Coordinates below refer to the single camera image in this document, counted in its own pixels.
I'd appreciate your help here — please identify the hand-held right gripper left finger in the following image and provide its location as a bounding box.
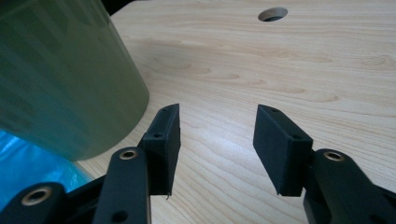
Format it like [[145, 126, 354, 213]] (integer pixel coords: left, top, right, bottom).
[[138, 103, 182, 197]]

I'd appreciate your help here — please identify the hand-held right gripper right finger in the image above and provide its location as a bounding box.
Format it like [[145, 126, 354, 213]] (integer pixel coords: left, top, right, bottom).
[[252, 104, 314, 198]]

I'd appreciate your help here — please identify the green ribbed plastic bin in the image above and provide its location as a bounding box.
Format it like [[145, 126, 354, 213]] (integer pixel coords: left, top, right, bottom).
[[0, 0, 150, 162]]

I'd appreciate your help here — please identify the blue plastic bag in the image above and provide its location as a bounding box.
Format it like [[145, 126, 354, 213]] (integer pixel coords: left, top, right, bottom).
[[0, 130, 93, 212]]

